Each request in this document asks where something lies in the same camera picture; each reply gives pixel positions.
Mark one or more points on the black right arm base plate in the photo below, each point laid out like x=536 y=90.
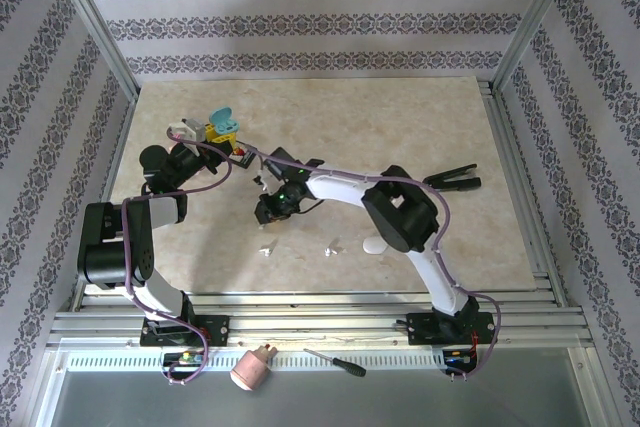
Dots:
x=422 y=329

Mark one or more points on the blue earbud case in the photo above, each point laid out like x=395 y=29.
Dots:
x=222 y=117

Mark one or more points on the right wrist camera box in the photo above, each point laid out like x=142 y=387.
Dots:
x=265 y=182

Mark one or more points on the right electronics board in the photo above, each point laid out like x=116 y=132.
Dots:
x=457 y=359

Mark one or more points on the aluminium frame rail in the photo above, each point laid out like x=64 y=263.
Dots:
x=325 y=322

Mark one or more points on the pink cylinder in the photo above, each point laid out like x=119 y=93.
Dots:
x=250 y=369

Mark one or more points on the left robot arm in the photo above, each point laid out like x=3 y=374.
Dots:
x=107 y=247

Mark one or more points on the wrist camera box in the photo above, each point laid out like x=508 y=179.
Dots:
x=187 y=129
x=265 y=182

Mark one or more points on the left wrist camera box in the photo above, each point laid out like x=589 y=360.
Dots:
x=187 y=129

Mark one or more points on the aluminium frame post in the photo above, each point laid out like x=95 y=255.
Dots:
x=101 y=32
x=536 y=22

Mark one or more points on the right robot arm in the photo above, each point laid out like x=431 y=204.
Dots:
x=400 y=212

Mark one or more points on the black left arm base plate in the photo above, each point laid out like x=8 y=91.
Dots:
x=217 y=329

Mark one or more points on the grey metal sheet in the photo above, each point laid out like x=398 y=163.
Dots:
x=350 y=402

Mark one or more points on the electronics board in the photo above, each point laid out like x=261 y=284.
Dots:
x=187 y=358
x=457 y=359

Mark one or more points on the white stemmed earbud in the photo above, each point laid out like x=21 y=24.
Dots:
x=264 y=250
x=328 y=250

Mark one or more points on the left electronics board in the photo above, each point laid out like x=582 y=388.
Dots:
x=187 y=358

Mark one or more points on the aluminium side rail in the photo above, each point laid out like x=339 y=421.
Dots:
x=497 y=112
x=119 y=147

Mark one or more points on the black clip tool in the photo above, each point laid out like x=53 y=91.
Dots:
x=450 y=181

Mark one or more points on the white oval earbud case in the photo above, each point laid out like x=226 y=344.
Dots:
x=372 y=248

